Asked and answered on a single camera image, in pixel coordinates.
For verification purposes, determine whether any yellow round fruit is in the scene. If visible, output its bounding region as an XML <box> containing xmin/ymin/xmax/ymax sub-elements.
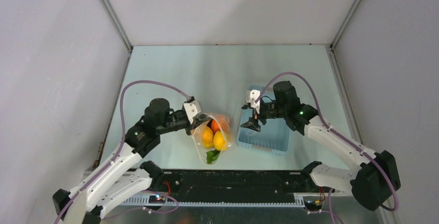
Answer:
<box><xmin>202</xmin><ymin>127</ymin><xmax>214</xmax><ymax>148</ymax></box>

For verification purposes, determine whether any clear dotted zip top bag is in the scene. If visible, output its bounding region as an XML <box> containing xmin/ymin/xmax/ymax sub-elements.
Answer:
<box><xmin>190</xmin><ymin>114</ymin><xmax>235</xmax><ymax>165</ymax></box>

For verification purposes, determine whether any yellow lemon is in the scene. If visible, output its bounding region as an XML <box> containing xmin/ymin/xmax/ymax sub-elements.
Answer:
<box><xmin>213</xmin><ymin>131</ymin><xmax>230</xmax><ymax>152</ymax></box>

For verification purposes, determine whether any green pepper stem piece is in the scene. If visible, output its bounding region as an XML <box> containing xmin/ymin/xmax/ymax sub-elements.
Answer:
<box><xmin>206</xmin><ymin>150</ymin><xmax>221</xmax><ymax>164</ymax></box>

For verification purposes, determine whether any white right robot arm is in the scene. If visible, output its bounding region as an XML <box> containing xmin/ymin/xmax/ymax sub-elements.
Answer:
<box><xmin>241</xmin><ymin>81</ymin><xmax>401</xmax><ymax>211</ymax></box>

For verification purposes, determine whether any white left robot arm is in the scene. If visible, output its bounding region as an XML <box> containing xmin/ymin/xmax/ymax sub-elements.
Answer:
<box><xmin>52</xmin><ymin>97</ymin><xmax>211</xmax><ymax>223</ymax></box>

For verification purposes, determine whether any light blue plastic basket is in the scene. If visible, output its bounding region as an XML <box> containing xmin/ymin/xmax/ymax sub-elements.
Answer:
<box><xmin>237</xmin><ymin>85</ymin><xmax>291</xmax><ymax>155</ymax></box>

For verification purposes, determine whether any left circuit board with leds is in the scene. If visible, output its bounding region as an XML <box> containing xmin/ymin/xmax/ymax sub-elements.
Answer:
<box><xmin>148</xmin><ymin>194</ymin><xmax>167</xmax><ymax>204</ymax></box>

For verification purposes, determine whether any circuit board with leds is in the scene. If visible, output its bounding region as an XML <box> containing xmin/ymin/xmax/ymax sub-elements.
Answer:
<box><xmin>303</xmin><ymin>200</ymin><xmax>324</xmax><ymax>214</ymax></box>
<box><xmin>148</xmin><ymin>194</ymin><xmax>167</xmax><ymax>204</ymax></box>

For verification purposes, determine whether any right circuit board with leds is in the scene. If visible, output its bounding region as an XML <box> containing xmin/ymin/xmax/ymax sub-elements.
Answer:
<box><xmin>303</xmin><ymin>200</ymin><xmax>324</xmax><ymax>214</ymax></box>

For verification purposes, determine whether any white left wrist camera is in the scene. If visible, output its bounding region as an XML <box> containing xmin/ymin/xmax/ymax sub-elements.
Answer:
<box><xmin>183</xmin><ymin>100</ymin><xmax>203</xmax><ymax>124</ymax></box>

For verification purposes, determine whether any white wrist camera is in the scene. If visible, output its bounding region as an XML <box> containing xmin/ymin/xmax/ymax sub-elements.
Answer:
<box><xmin>183</xmin><ymin>100</ymin><xmax>203</xmax><ymax>124</ymax></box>
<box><xmin>241</xmin><ymin>89</ymin><xmax>261</xmax><ymax>114</ymax></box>

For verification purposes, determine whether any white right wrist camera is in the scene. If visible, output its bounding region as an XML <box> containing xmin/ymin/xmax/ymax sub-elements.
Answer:
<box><xmin>241</xmin><ymin>89</ymin><xmax>261</xmax><ymax>114</ymax></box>

